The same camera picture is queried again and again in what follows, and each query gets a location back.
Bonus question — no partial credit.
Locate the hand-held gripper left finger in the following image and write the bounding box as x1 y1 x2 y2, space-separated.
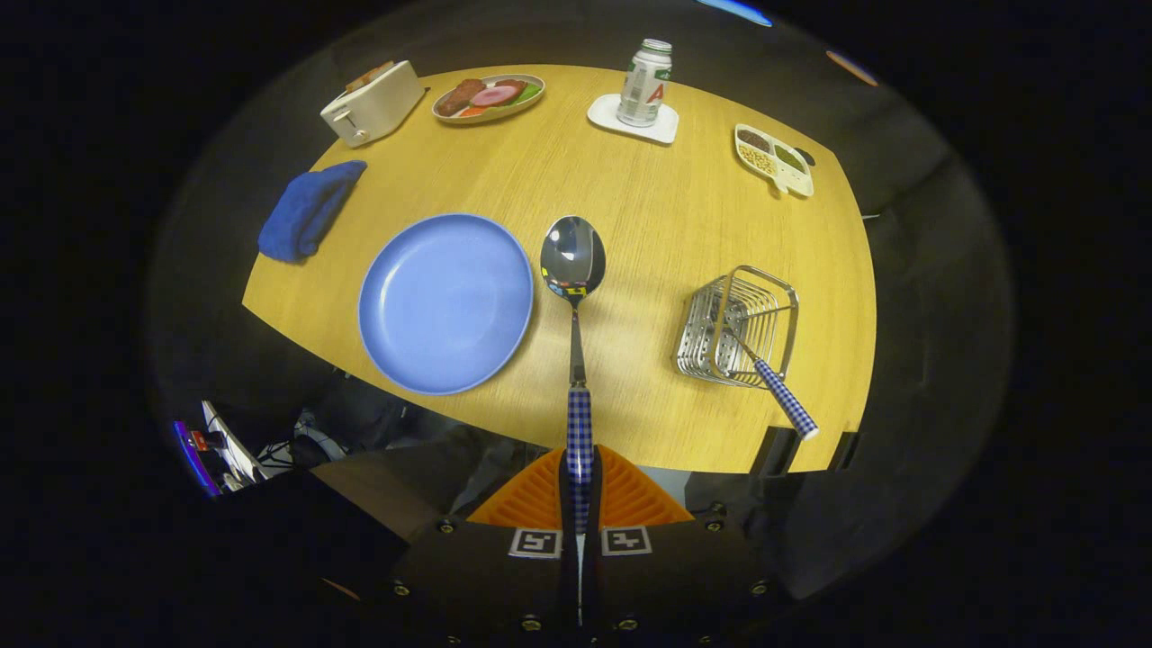
391 444 579 648

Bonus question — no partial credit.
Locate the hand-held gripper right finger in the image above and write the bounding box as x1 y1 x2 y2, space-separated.
581 444 793 648

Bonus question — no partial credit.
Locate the fork with checkered handle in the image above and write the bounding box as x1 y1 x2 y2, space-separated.
720 319 820 441

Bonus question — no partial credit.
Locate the spoon with checkered handle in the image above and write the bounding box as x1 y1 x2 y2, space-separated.
540 215 607 541

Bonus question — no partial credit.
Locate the blue round plate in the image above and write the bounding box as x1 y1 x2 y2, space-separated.
358 212 536 397

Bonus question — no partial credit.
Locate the blue folded towel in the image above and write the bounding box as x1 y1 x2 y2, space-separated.
257 160 368 265

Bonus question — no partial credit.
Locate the white divided bean dish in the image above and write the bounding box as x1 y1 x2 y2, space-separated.
734 123 815 197

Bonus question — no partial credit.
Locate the white square coaster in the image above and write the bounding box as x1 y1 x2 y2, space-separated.
587 94 680 145

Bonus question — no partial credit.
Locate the white oval food plate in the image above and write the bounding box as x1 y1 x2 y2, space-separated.
432 74 546 124

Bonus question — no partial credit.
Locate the brown meat slice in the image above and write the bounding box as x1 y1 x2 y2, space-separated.
437 78 487 116

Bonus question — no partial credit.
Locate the white toaster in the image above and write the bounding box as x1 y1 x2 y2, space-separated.
320 60 426 149

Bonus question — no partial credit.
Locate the white green drink bottle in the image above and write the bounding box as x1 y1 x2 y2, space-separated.
616 39 673 128

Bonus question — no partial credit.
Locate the metal wire cutlery rack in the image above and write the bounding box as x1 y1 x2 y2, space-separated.
674 265 800 390

